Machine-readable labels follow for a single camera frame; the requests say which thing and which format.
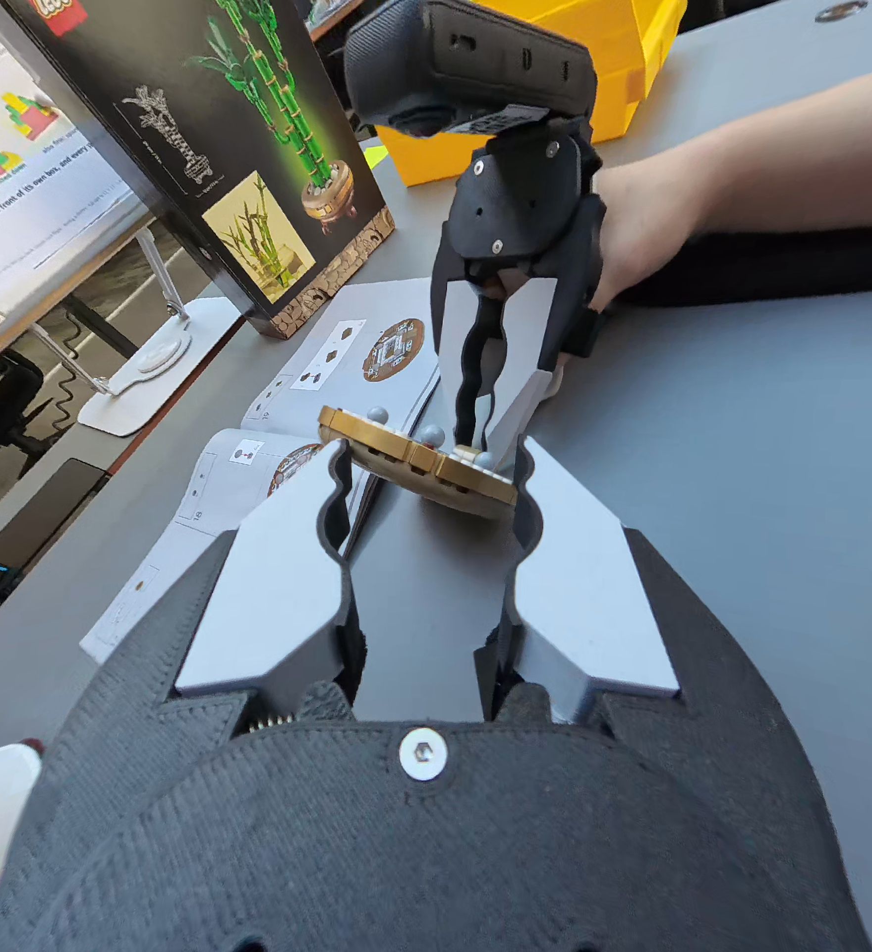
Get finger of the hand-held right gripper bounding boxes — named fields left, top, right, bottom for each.
left=433, top=277, right=498, bottom=451
left=476, top=277, right=559, bottom=473

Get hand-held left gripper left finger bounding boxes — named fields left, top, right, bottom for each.
left=174, top=437, right=370, bottom=718

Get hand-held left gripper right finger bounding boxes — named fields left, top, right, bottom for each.
left=473, top=436, right=682, bottom=724

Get round gold lego base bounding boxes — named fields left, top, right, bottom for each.
left=318, top=404, right=519, bottom=522

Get person's right forearm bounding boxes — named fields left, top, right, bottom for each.
left=674, top=56, right=872, bottom=239

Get lego instruction booklet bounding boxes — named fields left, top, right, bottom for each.
left=79, top=277, right=443, bottom=666

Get black bamboo lego set box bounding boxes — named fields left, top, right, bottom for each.
left=0, top=0, right=396, bottom=341

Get person's right hand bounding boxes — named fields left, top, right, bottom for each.
left=590, top=158, right=706, bottom=313

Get yellow plastic bin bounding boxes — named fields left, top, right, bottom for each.
left=372, top=0, right=690, bottom=187

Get black wrist rest pad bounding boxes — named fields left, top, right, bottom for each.
left=614, top=227, right=872, bottom=307

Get monitor on white stand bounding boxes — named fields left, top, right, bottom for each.
left=0, top=0, right=247, bottom=438

